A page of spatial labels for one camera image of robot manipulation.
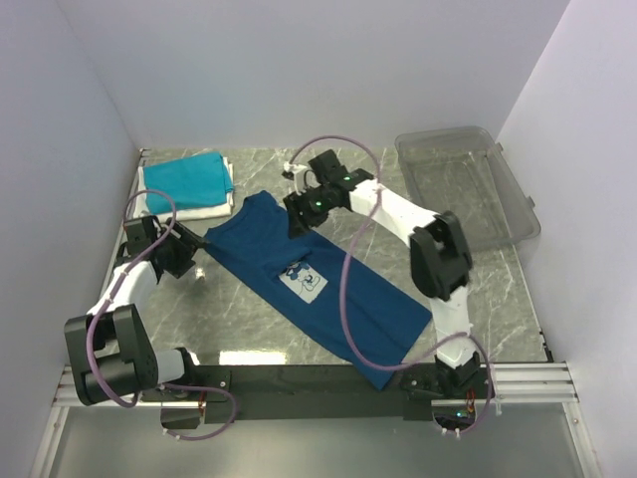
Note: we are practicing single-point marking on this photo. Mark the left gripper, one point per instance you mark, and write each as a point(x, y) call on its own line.
point(187, 242)

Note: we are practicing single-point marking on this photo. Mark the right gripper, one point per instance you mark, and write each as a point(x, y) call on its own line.
point(296, 204)

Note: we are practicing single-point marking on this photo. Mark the dark blue t-shirt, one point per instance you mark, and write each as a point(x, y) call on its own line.
point(300, 279)

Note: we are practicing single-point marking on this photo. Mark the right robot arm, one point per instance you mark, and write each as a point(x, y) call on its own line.
point(440, 259)

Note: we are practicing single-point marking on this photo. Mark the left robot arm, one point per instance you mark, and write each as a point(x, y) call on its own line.
point(110, 353)

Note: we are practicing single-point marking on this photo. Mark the teal folded t-shirt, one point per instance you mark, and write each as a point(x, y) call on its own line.
point(192, 182)

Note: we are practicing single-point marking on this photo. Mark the white folded t-shirt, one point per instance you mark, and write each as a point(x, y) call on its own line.
point(200, 213)

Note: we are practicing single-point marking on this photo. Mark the clear plastic bin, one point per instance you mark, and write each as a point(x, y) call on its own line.
point(462, 169)

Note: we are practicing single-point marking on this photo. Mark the black base beam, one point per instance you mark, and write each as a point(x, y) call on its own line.
point(270, 391)

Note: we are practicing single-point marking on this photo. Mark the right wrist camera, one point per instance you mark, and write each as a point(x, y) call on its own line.
point(297, 174)

